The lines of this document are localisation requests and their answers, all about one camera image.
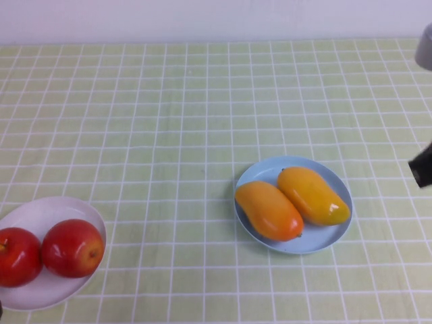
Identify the white round plate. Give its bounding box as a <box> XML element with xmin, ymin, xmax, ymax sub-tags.
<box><xmin>0</xmin><ymin>196</ymin><xmax>108</xmax><ymax>312</ymax></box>

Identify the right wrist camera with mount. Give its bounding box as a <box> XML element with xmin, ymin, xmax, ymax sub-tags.
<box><xmin>414</xmin><ymin>22</ymin><xmax>432</xmax><ymax>72</ymax></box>

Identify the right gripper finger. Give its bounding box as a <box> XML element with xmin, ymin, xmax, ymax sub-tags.
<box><xmin>407</xmin><ymin>140</ymin><xmax>432</xmax><ymax>190</ymax></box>

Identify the light blue round plate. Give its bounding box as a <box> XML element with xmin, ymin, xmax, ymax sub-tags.
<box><xmin>234</xmin><ymin>155</ymin><xmax>354</xmax><ymax>255</ymax></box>

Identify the yellow mango with green tip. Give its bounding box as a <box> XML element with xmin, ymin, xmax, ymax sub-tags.
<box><xmin>277</xmin><ymin>167</ymin><xmax>352</xmax><ymax>227</ymax></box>

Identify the red apple with yellow patch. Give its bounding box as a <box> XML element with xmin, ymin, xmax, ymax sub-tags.
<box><xmin>41</xmin><ymin>218</ymin><xmax>106</xmax><ymax>279</ymax></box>

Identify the orange mango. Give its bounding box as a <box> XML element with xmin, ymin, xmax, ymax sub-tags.
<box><xmin>235</xmin><ymin>181</ymin><xmax>304</xmax><ymax>242</ymax></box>

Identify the green checkered tablecloth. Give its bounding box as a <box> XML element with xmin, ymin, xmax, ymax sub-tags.
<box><xmin>0</xmin><ymin>38</ymin><xmax>432</xmax><ymax>324</ymax></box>

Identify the red apple with brown stem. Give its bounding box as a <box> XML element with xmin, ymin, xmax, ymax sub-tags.
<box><xmin>0</xmin><ymin>227</ymin><xmax>44</xmax><ymax>288</ymax></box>

